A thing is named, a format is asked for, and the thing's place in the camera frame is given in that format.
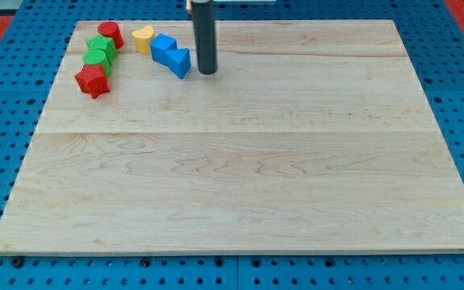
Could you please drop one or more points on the red star block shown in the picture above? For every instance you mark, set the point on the red star block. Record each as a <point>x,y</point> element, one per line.
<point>92,79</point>

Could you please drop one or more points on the green star block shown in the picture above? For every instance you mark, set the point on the green star block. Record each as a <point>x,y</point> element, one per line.
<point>105,44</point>

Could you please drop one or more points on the wooden board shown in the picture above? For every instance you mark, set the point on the wooden board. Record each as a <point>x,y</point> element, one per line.
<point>312,138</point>

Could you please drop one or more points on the blue triangle block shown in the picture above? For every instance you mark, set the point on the blue triangle block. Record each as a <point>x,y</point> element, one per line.
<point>179,61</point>

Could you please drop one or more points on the blue cube block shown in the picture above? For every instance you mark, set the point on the blue cube block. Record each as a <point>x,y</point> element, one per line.
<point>159,47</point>

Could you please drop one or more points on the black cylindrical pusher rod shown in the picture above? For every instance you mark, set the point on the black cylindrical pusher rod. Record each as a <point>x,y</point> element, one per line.
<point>205,36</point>

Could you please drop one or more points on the yellow heart block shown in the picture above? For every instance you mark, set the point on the yellow heart block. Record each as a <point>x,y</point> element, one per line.
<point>142,38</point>

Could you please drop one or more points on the green cylinder block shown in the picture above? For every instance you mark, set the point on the green cylinder block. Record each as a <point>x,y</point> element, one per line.
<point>98,57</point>

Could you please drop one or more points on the red cylinder block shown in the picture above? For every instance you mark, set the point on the red cylinder block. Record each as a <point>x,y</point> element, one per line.
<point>112,30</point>

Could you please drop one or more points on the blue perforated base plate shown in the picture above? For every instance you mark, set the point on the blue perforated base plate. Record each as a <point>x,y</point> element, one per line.
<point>30,55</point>

